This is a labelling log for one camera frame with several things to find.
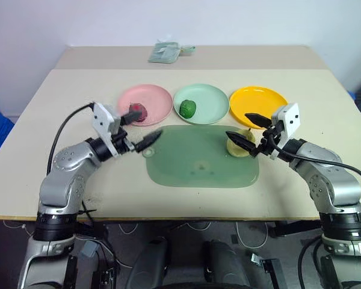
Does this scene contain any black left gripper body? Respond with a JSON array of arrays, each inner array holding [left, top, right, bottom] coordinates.
[[110, 125, 137, 156]]

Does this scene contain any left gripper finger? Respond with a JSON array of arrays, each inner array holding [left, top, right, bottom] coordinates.
[[134, 130, 163, 153], [120, 108, 145, 125]]

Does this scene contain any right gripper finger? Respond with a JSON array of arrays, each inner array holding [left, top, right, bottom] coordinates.
[[244, 113, 274, 128], [225, 131, 258, 157]]

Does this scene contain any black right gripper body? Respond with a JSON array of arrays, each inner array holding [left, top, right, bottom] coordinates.
[[256, 120, 285, 157]]

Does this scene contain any red toy fruit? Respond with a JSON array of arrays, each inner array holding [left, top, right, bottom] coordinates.
[[128, 102, 148, 123]]

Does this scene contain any yellow plate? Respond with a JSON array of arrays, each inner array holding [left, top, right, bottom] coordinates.
[[229, 85, 289, 129]]

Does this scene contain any pink plate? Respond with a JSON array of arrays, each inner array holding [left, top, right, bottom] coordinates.
[[117, 84, 173, 126]]

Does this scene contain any light green plate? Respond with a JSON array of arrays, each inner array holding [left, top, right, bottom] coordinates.
[[173, 83, 230, 126]]

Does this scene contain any yellow toy pear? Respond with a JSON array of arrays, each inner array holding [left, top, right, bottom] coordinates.
[[226, 128, 256, 159]]

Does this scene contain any green silicone mat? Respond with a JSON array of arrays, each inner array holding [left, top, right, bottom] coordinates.
[[141, 125, 260, 189]]

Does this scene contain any green toy fruit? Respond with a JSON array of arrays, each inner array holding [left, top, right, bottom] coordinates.
[[179, 99, 197, 119]]

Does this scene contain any green cloth pouch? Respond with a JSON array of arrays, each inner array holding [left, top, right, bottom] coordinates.
[[147, 41, 181, 64]]

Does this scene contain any grey box under table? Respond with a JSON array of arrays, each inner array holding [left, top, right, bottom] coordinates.
[[78, 240, 99, 261]]

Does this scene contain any dark rounded shape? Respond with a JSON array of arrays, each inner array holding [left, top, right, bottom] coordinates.
[[125, 239, 169, 289]]

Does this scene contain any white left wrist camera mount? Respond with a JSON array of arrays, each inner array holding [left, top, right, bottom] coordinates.
[[91, 102, 123, 157]]

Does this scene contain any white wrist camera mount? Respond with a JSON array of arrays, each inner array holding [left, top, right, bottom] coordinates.
[[91, 102, 123, 157], [270, 102, 300, 160]]

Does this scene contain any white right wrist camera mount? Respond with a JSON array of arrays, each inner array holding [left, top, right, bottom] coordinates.
[[270, 102, 300, 160]]

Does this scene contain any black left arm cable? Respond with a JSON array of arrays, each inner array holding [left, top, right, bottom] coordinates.
[[46, 102, 96, 175]]

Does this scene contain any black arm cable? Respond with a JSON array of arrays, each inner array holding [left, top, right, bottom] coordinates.
[[269, 135, 361, 216], [46, 102, 96, 175]]

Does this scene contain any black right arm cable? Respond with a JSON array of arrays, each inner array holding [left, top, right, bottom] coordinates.
[[269, 135, 361, 216]]

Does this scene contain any white floor cable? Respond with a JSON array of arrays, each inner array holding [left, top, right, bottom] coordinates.
[[185, 222, 213, 231], [119, 222, 139, 235], [235, 222, 271, 249]]

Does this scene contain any metal bracket under table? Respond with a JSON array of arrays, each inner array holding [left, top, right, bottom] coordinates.
[[250, 252, 285, 289]]

